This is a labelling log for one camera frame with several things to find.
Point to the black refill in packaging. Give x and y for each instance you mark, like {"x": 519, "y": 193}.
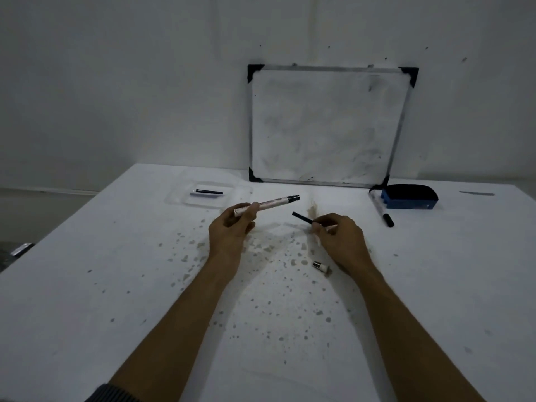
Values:
{"x": 207, "y": 191}

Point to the person's right forearm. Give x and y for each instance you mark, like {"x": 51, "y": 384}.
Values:
{"x": 414, "y": 339}

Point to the person's left hand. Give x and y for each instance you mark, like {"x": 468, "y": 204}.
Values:
{"x": 224, "y": 240}

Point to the white marker with black cap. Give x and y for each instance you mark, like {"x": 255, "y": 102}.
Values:
{"x": 380, "y": 208}

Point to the person's left thumb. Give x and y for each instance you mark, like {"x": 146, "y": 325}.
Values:
{"x": 243, "y": 229}

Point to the dark grey sleeve cuff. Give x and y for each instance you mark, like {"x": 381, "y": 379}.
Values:
{"x": 107, "y": 394}

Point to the person's right thumb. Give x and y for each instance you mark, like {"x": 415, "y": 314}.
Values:
{"x": 320, "y": 237}

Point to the blue and black board eraser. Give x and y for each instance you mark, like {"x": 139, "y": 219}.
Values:
{"x": 408, "y": 197}

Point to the whiteboard with black corners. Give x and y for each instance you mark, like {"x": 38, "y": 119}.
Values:
{"x": 326, "y": 125}

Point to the person's right hand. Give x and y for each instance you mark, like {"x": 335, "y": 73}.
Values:
{"x": 345, "y": 242}

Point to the small white marker end cap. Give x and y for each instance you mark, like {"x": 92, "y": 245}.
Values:
{"x": 321, "y": 267}

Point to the clear plastic packaging tray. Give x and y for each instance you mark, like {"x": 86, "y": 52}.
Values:
{"x": 209, "y": 193}

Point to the person's left forearm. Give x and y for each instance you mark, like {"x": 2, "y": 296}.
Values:
{"x": 180, "y": 330}

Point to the black ink refill cartridge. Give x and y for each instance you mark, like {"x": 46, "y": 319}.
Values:
{"x": 302, "y": 218}

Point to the dark object with shiny edge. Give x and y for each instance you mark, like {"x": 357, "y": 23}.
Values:
{"x": 21, "y": 249}

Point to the white marker body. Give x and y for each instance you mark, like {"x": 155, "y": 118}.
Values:
{"x": 274, "y": 202}

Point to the thin grey strip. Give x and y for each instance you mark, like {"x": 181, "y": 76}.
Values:
{"x": 476, "y": 193}

